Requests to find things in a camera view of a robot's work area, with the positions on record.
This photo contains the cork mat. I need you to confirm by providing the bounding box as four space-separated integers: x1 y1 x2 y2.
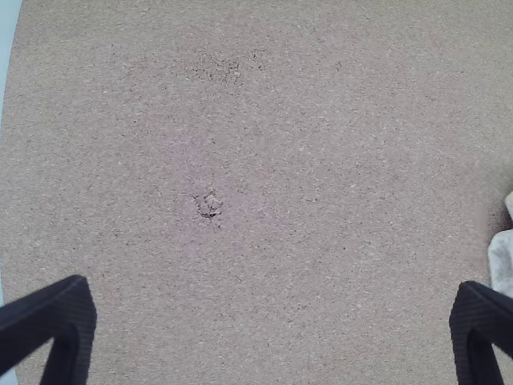
0 0 513 385

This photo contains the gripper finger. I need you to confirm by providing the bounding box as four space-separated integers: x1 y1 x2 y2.
0 274 99 385
448 280 513 385

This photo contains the pale towel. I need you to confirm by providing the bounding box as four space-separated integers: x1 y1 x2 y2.
486 191 513 294

